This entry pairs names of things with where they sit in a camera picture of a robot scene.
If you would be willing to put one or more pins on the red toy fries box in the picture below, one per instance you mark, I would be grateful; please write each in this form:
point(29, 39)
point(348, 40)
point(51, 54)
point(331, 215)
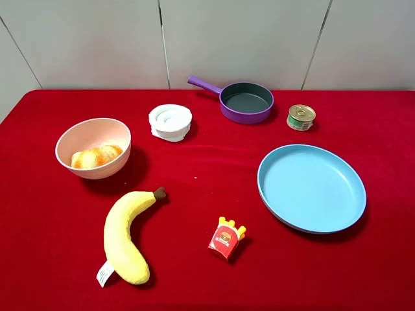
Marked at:
point(226, 238)

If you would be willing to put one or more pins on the red tablecloth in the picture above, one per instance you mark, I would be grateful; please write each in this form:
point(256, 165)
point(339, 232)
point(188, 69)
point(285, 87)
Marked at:
point(52, 221)

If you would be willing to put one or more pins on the yellow plush banana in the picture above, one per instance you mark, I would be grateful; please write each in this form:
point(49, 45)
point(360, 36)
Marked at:
point(122, 256)

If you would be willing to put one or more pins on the white round lidded container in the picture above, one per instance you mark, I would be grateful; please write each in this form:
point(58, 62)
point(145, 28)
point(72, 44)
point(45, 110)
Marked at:
point(170, 122)

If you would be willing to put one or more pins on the small gold-lid tin can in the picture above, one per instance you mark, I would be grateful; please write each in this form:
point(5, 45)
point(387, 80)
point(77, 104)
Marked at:
point(301, 117)

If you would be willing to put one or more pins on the pink ribbed bowl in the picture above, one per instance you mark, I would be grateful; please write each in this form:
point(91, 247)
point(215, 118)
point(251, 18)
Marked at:
point(94, 133)

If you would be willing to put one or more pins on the orange toy bread bun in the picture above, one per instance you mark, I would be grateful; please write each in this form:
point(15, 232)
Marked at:
point(95, 157)

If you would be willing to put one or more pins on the blue oval plate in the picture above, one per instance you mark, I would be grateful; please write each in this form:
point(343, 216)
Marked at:
point(311, 189)

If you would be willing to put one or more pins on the purple toy frying pan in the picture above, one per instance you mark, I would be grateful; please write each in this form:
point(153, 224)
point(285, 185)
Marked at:
point(241, 102)

